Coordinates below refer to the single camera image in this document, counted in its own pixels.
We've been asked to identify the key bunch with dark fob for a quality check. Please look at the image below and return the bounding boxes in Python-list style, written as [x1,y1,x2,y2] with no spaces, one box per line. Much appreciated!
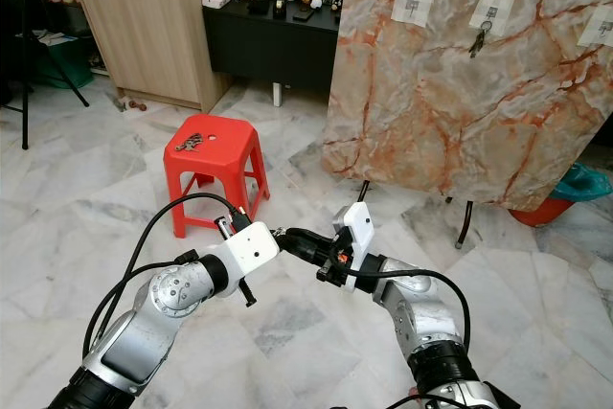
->
[176,132,206,154]

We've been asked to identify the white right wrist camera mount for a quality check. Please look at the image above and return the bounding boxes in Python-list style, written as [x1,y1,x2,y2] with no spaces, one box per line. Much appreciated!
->
[329,200,375,288]

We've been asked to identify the black tripod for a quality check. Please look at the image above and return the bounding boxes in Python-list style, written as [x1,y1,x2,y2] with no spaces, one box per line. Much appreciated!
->
[0,0,92,153]

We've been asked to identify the teal bag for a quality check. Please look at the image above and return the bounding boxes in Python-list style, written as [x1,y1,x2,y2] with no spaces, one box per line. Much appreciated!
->
[557,164,613,205]

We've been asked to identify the black left wrist camera cable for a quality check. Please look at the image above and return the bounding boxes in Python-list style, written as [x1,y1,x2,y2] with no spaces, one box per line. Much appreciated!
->
[84,193,245,362]

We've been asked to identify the green bin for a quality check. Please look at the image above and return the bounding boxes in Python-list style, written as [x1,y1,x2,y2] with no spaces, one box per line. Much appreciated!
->
[34,40,95,92]

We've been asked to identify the orange red basin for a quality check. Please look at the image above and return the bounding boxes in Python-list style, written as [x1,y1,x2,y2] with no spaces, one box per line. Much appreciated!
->
[508,196,580,229]

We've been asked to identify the silver key bunch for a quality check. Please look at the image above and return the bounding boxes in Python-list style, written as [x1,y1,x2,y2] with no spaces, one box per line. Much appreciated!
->
[468,28,490,58]

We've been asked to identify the marble pattern board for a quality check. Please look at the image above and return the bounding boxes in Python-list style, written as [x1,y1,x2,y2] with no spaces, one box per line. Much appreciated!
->
[321,0,613,213]

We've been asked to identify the red plastic stool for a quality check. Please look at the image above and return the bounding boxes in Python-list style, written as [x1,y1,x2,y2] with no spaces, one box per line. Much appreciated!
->
[163,113,270,241]

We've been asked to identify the black sideboard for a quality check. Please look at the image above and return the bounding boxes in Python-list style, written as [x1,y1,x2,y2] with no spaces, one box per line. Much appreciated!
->
[203,0,346,108]

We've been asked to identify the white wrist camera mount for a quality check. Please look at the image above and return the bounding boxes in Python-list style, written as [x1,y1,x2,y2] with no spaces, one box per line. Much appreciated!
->
[329,200,375,288]
[203,221,282,282]

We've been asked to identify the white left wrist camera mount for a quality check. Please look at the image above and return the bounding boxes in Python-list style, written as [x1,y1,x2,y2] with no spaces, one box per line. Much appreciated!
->
[203,221,282,282]

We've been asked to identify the white paper sheets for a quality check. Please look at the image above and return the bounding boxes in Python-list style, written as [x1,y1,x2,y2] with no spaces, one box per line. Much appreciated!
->
[36,32,79,50]

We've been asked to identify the light wooden cabinet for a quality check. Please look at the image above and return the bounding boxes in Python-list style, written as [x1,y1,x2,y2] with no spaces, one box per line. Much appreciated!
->
[62,0,231,113]

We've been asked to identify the black metal stand leg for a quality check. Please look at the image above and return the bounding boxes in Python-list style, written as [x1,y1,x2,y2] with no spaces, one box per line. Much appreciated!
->
[457,200,477,250]
[352,179,374,205]

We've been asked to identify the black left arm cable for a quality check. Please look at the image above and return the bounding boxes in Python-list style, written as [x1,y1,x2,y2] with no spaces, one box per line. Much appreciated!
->
[84,254,204,364]

